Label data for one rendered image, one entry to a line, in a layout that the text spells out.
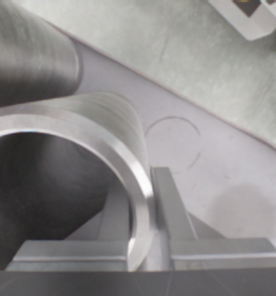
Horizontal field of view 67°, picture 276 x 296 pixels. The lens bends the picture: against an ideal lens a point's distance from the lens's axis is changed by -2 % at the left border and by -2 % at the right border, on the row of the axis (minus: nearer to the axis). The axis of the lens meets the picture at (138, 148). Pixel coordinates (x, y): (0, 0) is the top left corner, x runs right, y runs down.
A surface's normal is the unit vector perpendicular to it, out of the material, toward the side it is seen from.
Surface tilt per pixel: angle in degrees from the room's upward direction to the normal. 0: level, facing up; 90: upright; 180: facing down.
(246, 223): 0
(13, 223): 90
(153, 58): 0
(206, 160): 0
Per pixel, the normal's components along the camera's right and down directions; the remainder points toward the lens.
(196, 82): 0.01, 0.28
